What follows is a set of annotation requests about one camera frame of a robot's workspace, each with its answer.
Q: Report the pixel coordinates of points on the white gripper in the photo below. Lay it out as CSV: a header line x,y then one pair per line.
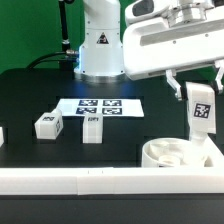
x,y
151,47

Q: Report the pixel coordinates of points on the white round stool seat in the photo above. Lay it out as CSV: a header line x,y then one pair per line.
x,y
172,152

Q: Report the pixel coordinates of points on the white marker sheet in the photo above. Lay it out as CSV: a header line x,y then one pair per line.
x,y
107,107

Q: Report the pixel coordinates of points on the white U-shaped fence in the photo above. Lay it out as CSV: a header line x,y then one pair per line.
x,y
92,181

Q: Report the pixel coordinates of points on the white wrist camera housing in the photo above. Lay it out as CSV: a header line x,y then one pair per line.
x,y
175,11

